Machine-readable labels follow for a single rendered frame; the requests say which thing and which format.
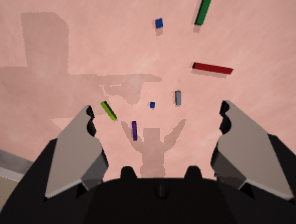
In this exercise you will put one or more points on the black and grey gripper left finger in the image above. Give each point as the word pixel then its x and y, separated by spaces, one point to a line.
pixel 68 166

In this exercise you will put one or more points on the dark red rod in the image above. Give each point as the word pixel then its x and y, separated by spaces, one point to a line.
pixel 212 68

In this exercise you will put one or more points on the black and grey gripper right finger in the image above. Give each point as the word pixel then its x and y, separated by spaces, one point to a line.
pixel 255 162

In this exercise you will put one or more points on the purple rod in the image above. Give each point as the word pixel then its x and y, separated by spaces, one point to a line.
pixel 134 129

